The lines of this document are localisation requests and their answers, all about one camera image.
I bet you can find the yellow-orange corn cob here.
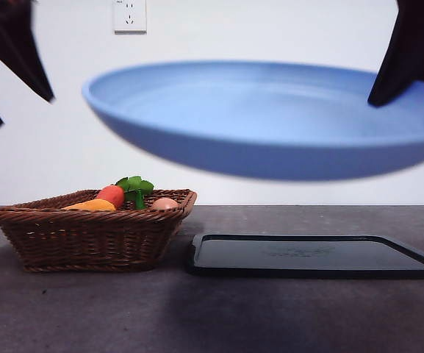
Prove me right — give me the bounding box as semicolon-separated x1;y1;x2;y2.
61;199;117;213

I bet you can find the blue round plate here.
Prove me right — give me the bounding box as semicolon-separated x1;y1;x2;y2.
82;60;424;182

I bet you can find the brown woven wicker basket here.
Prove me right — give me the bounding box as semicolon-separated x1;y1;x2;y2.
0;188;198;274

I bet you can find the orange carrot with green leaves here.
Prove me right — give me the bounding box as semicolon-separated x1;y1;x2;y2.
96;175;155;211

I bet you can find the brown egg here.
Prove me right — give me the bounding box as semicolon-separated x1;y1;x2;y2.
150;197;180;212

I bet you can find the black rectangular tray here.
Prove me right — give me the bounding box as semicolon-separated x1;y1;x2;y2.
186;232;424;279

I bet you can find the white wall power socket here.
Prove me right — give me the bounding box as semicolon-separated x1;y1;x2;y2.
114;0;148;35

